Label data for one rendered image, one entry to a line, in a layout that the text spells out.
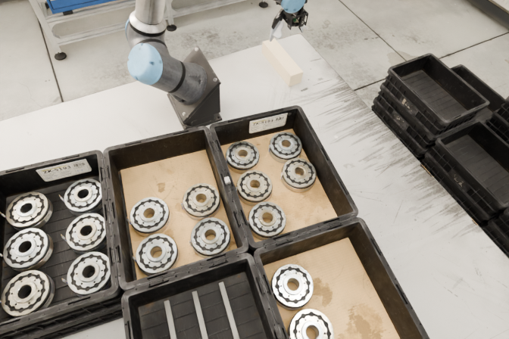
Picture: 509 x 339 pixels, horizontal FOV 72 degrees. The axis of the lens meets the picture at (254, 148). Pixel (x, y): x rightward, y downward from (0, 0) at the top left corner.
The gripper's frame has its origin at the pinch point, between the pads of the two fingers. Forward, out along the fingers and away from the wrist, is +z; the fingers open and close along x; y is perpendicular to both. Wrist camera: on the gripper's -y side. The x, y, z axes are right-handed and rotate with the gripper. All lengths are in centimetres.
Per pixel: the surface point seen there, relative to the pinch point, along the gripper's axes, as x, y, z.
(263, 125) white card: -31.3, 38.4, -2.2
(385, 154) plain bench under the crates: 12, 58, 16
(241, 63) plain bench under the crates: -14.7, -9.4, 16.3
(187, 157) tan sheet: -57, 36, 3
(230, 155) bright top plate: -45, 43, 0
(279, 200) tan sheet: -38, 61, 3
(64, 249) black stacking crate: -95, 49, 3
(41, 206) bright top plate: -98, 36, 0
